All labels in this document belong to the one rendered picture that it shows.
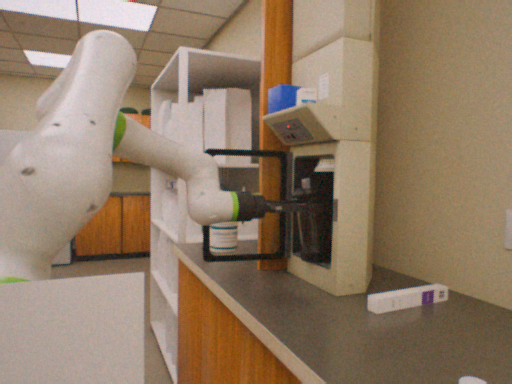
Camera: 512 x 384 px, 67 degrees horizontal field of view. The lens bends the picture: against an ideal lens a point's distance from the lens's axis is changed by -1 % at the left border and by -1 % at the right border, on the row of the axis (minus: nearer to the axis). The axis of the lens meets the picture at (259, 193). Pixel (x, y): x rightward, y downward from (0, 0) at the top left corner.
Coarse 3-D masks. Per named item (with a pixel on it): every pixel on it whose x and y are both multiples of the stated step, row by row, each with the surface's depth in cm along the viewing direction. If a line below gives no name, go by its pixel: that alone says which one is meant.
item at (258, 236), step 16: (224, 160) 136; (240, 160) 138; (256, 160) 139; (272, 160) 141; (224, 176) 137; (240, 176) 138; (256, 176) 140; (272, 176) 141; (256, 192) 140; (272, 192) 142; (224, 224) 138; (240, 224) 139; (256, 224) 141; (272, 224) 142; (224, 240) 138; (240, 240) 140; (256, 240) 141; (272, 240) 143
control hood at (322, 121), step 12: (288, 108) 121; (300, 108) 114; (312, 108) 110; (324, 108) 112; (336, 108) 114; (264, 120) 138; (276, 120) 131; (288, 120) 125; (300, 120) 119; (312, 120) 114; (324, 120) 112; (336, 120) 114; (276, 132) 139; (312, 132) 120; (324, 132) 114; (336, 132) 114; (288, 144) 140
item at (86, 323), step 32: (0, 288) 36; (32, 288) 37; (64, 288) 38; (96, 288) 39; (128, 288) 40; (0, 320) 36; (32, 320) 37; (64, 320) 38; (96, 320) 39; (128, 320) 41; (0, 352) 36; (32, 352) 37; (64, 352) 38; (96, 352) 40; (128, 352) 41
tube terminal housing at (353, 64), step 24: (336, 48) 116; (360, 48) 116; (312, 72) 129; (336, 72) 116; (360, 72) 116; (336, 96) 117; (360, 96) 117; (360, 120) 117; (312, 144) 129; (336, 144) 117; (360, 144) 118; (336, 168) 117; (360, 168) 118; (336, 192) 117; (360, 192) 119; (360, 216) 119; (336, 240) 117; (360, 240) 120; (288, 264) 146; (312, 264) 130; (336, 264) 117; (360, 264) 120; (336, 288) 117; (360, 288) 121
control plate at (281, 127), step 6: (294, 120) 122; (276, 126) 135; (282, 126) 131; (300, 126) 122; (282, 132) 135; (288, 132) 132; (294, 132) 128; (300, 132) 125; (306, 132) 122; (282, 138) 139; (288, 138) 135; (300, 138) 129; (306, 138) 125; (312, 138) 123
